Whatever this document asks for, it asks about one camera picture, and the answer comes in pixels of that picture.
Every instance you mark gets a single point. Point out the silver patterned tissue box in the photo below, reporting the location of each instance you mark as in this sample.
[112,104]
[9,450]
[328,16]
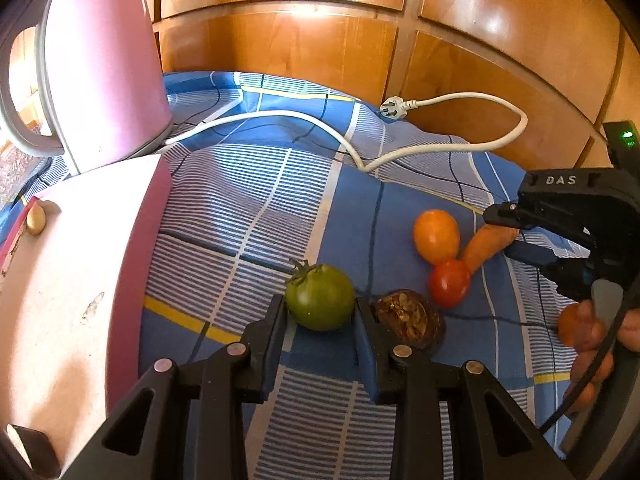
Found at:
[15,175]

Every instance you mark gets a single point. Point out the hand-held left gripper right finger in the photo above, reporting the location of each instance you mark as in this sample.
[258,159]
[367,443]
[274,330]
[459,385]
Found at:
[367,355]

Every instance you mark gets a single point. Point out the pink electric kettle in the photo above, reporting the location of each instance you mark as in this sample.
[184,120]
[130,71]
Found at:
[105,60]

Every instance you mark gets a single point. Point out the person's right hand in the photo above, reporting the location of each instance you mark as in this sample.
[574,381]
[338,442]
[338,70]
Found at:
[585,330]

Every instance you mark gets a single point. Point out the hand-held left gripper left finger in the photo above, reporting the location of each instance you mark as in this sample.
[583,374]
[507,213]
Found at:
[275,340]

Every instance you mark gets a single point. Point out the red tomato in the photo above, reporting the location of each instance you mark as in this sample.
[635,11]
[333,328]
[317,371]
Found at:
[449,284]

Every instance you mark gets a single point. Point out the orange carrot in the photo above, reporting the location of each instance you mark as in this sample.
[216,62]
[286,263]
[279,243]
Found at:
[482,252]

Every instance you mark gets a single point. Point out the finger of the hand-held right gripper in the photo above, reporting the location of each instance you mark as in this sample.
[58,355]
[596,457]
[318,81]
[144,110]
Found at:
[565,275]
[505,215]

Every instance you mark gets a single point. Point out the yellow-orange tomato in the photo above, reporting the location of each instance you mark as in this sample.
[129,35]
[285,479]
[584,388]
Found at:
[436,235]

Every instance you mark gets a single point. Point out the wooden panelled wardrobe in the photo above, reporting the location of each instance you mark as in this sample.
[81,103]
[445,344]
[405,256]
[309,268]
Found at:
[300,55]

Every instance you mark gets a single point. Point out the small pale garlic bulb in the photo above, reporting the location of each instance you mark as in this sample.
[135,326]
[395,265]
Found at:
[36,219]

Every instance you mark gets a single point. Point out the blue plaid bedsheet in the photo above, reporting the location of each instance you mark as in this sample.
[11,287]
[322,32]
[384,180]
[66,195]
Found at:
[300,200]

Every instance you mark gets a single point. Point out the green tomato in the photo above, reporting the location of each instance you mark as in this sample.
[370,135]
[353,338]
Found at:
[320,297]

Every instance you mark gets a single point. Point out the dark passion fruit half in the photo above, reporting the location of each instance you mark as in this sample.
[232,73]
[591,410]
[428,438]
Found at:
[407,317]

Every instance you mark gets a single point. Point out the pink rimmed white tray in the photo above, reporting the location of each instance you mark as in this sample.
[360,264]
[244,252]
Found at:
[65,310]

